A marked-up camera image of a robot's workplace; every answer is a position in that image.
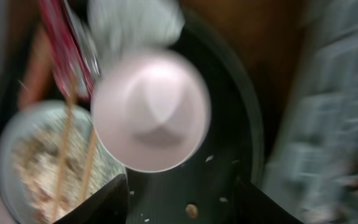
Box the red snack wrapper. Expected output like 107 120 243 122
39 0 100 101

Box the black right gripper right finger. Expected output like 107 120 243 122
233 178 303 224

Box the orange carrot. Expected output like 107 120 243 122
17 25 53 110

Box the crumpled white napkin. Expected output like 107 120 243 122
88 0 185 71

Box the round black tray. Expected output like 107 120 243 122
0 6 265 224

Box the grey dishwasher rack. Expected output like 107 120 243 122
262 0 358 223

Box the pink bowl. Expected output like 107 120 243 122
91 49 211 173

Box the white plate with food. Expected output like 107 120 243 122
0 100 127 224

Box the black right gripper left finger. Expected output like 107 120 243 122
54 174 129 224

